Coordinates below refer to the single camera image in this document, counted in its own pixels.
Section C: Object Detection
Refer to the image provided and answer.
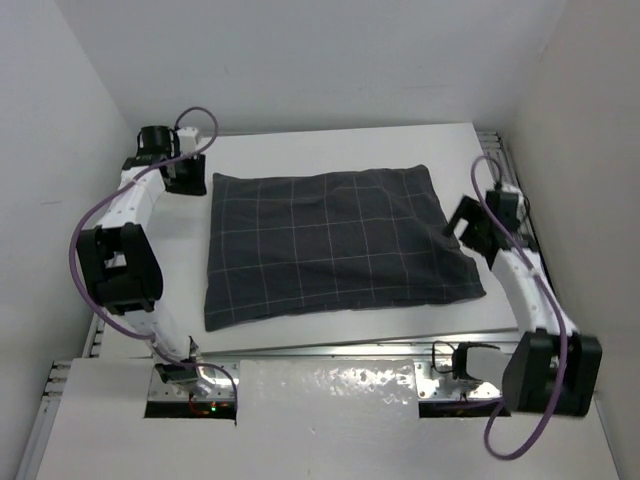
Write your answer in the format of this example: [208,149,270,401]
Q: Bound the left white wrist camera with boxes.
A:
[176,127,202,153]

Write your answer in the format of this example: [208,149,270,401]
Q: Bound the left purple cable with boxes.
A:
[67,106,241,401]

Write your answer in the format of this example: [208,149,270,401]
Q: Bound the dark plaid pillowcase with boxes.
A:
[204,165,485,332]

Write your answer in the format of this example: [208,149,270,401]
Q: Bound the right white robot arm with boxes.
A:
[443,189,602,417]

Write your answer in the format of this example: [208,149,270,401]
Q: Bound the aluminium frame rails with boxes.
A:
[42,129,596,416]

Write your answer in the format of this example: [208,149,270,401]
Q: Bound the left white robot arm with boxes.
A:
[76,126,206,384]

